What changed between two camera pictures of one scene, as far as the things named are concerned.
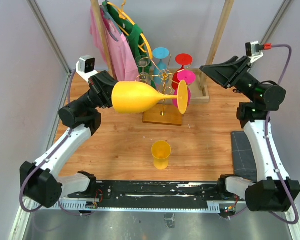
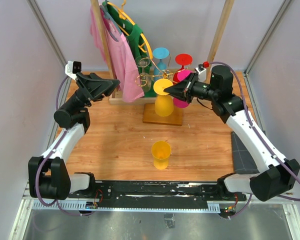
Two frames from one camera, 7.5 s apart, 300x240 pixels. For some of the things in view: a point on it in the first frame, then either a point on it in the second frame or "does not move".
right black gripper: x=227 y=73 to x=183 y=89
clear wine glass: x=143 y=61 does not move
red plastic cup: x=183 y=59 does not move
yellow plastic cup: x=133 y=96 to x=164 y=102
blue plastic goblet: x=161 y=73 does not move
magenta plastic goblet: x=189 y=77 does not move
